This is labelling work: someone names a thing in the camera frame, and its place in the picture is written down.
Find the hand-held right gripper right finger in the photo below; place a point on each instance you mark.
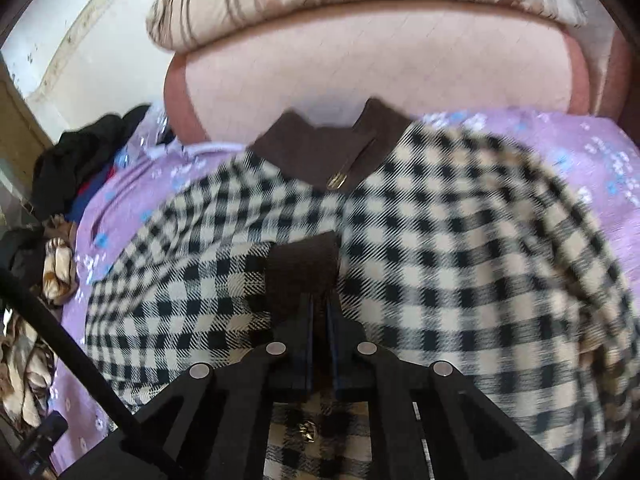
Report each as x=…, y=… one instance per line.
x=333, y=347

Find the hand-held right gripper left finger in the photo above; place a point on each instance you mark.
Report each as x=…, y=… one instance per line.
x=306, y=345

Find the black and cream checkered jacket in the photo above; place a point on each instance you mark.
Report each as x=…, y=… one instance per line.
x=450, y=240

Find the black clothes pile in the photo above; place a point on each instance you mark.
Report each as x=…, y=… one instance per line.
x=85, y=155

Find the brown patterned cloth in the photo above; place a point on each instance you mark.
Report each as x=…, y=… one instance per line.
x=57, y=270

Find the blue and red cloth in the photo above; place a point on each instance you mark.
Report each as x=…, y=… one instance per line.
x=92, y=195

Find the small black device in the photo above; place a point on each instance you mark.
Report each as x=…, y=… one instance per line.
x=42, y=437

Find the pink padded headboard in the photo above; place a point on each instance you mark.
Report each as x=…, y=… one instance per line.
x=375, y=65

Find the dark cloth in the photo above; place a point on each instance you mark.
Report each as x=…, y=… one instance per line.
x=22, y=255

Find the purple floral bedsheet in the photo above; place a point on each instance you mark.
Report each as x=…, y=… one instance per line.
x=575, y=155

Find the striped beige pillow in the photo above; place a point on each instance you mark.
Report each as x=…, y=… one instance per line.
x=260, y=0

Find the wooden cabinet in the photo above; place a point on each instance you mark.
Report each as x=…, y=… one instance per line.
x=20, y=130

